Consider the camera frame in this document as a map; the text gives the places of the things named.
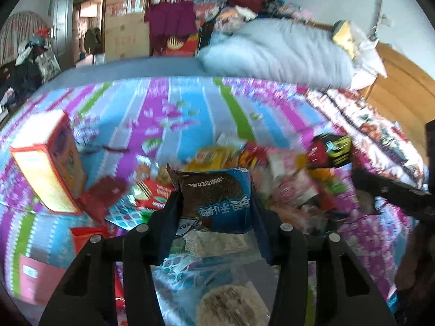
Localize colourful striped bed sheet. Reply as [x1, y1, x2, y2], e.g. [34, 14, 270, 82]
[1, 77, 414, 325]

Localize wooden headboard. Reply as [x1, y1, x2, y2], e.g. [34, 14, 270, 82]
[360, 43, 435, 164]

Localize maroon garment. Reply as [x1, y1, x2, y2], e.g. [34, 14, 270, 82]
[145, 0, 198, 50]

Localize pile of clothes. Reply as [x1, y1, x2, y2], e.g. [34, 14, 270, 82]
[193, 0, 312, 35]

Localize round rice cracker packet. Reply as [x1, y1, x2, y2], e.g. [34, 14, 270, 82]
[196, 283, 270, 326]

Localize pile of assorted snacks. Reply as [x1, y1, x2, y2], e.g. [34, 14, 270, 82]
[128, 134, 349, 235]

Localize pink flat packet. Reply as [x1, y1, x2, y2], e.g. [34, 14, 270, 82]
[19, 255, 66, 306]

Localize orange yellow snack box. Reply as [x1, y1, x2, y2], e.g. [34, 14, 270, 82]
[10, 109, 86, 215]

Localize floral pillow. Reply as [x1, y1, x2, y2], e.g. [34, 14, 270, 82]
[305, 88, 425, 189]

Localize grey folded duvet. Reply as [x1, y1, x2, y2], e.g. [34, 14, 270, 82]
[197, 18, 389, 91]

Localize red gift bag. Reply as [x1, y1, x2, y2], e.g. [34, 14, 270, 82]
[153, 33, 199, 57]

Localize blue Oreo snack packet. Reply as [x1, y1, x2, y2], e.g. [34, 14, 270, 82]
[167, 167, 252, 234]

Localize stacked cardboard boxes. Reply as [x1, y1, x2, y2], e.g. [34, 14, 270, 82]
[102, 0, 150, 62]

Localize wooden chair with clothes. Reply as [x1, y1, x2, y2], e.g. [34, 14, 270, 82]
[1, 28, 61, 104]

